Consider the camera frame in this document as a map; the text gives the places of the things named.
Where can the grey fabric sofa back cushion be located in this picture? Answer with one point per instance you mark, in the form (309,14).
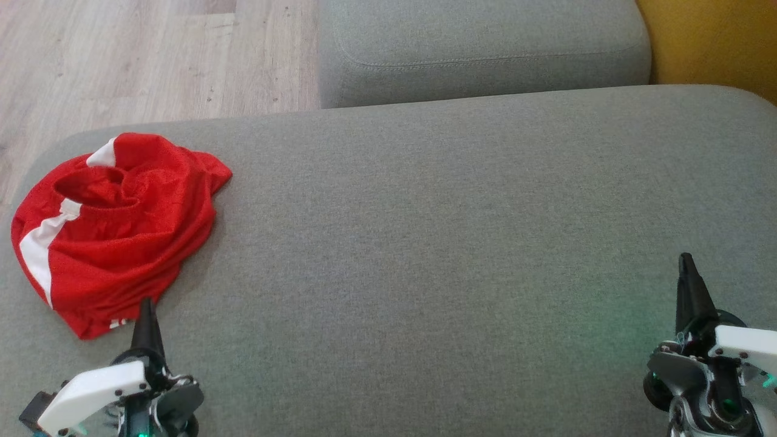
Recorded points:
(485,42)

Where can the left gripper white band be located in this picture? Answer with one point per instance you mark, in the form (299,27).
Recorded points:
(97,388)

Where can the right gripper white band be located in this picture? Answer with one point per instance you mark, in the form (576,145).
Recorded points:
(740,346)

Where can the red garment with white stripes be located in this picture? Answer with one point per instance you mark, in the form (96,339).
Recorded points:
(121,243)

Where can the mustard yellow furniture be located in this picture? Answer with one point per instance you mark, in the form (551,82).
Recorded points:
(716,36)

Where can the grey fabric sofa seat cushion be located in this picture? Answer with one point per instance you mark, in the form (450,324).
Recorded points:
(425,243)

